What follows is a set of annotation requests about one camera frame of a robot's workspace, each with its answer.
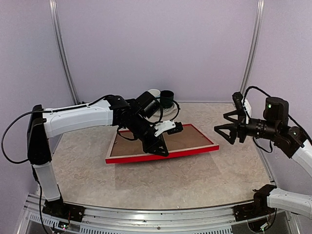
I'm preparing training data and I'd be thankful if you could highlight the light blue mug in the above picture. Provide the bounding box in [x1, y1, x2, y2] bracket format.
[148, 89, 161, 99]

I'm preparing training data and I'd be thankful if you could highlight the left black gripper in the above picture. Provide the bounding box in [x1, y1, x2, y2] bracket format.
[128, 114, 169, 156]

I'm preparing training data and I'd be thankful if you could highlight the aluminium corner post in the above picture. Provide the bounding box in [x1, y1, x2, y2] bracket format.
[238, 0, 265, 94]
[48, 0, 80, 104]

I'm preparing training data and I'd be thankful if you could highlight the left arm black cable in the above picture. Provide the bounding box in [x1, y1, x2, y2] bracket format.
[1, 95, 115, 164]

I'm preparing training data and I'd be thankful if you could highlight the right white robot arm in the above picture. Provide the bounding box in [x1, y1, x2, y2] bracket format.
[214, 92, 312, 221]

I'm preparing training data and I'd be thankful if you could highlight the white plate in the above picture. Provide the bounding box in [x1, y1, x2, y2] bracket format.
[148, 103, 178, 122]

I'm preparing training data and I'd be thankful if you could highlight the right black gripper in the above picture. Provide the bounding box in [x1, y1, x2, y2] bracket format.
[215, 109, 280, 145]

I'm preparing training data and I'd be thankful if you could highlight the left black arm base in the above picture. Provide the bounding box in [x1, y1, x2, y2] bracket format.
[42, 197, 86, 222]

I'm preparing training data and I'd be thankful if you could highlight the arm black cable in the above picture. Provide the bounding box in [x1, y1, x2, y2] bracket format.
[1, 95, 115, 164]
[243, 85, 312, 154]

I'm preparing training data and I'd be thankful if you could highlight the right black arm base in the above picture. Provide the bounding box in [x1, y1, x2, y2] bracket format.
[233, 184, 277, 222]

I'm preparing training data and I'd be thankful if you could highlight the brown backing board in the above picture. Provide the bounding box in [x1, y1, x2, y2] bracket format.
[110, 124, 214, 157]

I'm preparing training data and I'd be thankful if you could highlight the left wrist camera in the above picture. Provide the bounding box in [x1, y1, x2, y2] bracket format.
[155, 120, 183, 137]

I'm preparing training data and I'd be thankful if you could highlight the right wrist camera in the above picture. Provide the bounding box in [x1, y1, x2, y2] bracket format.
[232, 92, 252, 118]

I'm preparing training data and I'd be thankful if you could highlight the dark green mug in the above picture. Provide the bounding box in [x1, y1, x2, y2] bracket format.
[160, 90, 174, 109]

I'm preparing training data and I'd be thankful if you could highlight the right aluminium corner post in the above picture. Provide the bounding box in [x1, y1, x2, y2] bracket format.
[238, 0, 265, 94]

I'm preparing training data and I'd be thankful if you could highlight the left aluminium corner post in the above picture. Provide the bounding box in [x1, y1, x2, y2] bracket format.
[48, 0, 80, 104]

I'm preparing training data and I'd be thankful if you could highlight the red and wood picture frame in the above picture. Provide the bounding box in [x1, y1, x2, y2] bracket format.
[105, 129, 220, 164]

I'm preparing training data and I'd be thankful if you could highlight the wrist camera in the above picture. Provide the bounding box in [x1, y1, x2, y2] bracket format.
[232, 92, 252, 118]
[155, 120, 183, 137]

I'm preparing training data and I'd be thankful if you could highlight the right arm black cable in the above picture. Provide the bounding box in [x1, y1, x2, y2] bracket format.
[243, 85, 312, 154]

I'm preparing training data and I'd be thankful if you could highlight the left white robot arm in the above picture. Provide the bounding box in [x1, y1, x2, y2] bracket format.
[27, 92, 176, 217]

